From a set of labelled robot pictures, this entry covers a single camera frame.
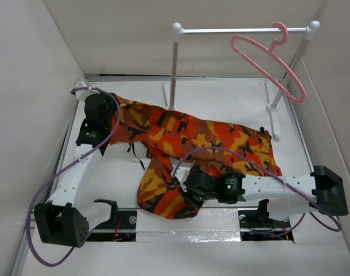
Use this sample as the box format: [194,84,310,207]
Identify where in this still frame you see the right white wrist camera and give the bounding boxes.
[171,167,191,190]

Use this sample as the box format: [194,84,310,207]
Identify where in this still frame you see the orange camouflage trousers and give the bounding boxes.
[110,97,282,220]

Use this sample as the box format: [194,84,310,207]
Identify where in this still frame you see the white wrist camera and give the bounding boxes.
[171,167,191,190]
[71,78,93,102]

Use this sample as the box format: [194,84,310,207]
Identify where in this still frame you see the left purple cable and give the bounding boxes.
[27,87,121,266]

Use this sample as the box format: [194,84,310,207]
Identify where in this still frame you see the pink plastic clothes hanger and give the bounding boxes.
[230,22,307,103]

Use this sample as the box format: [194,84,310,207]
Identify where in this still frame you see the white clothes rack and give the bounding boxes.
[163,20,320,141]

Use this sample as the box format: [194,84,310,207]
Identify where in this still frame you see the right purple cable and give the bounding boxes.
[170,147,343,239]

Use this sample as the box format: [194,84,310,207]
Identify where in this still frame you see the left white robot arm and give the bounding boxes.
[34,93,119,248]

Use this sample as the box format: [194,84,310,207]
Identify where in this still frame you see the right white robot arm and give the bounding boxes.
[180,166,349,227]

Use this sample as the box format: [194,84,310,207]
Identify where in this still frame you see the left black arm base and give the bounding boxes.
[86,199,137,242]

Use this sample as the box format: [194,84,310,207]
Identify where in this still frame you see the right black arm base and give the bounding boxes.
[238,200,294,242]

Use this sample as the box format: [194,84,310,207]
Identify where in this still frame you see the purple cable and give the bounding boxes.
[27,87,121,266]
[170,147,343,239]

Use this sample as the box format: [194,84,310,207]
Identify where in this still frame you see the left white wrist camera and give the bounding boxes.
[71,78,93,102]

